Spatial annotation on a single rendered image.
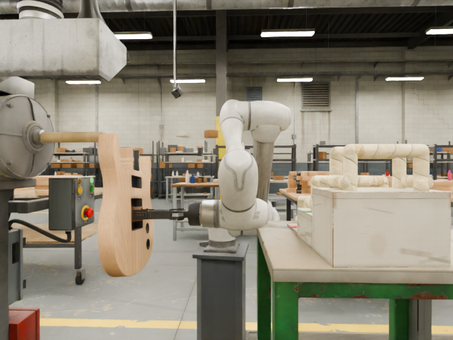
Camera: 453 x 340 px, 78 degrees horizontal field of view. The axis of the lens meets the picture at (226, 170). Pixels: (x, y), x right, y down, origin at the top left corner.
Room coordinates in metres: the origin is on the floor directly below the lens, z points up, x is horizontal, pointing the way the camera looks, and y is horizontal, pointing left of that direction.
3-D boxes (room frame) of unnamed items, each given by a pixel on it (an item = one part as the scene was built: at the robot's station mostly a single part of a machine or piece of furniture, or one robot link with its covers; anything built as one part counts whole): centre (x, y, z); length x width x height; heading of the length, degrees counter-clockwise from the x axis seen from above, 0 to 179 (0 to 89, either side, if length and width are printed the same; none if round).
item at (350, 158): (0.66, -0.29, 1.15); 0.03 x 0.03 x 0.09
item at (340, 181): (0.70, -0.28, 1.12); 0.11 x 0.03 x 0.03; 2
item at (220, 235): (1.59, 0.01, 0.87); 0.18 x 0.16 x 0.22; 92
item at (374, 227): (0.71, -0.37, 1.02); 0.27 x 0.15 x 0.17; 92
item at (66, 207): (1.11, 0.69, 0.99); 0.24 x 0.21 x 0.26; 88
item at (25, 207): (1.05, 0.69, 1.02); 0.19 x 0.04 x 0.04; 178
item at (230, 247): (1.59, 0.04, 0.73); 0.22 x 0.18 x 0.06; 80
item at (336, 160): (0.74, -0.29, 1.15); 0.03 x 0.03 x 0.09
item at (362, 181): (0.82, -0.37, 1.12); 0.20 x 0.03 x 0.03; 91
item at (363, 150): (0.66, -0.37, 1.20); 0.20 x 0.03 x 0.03; 91
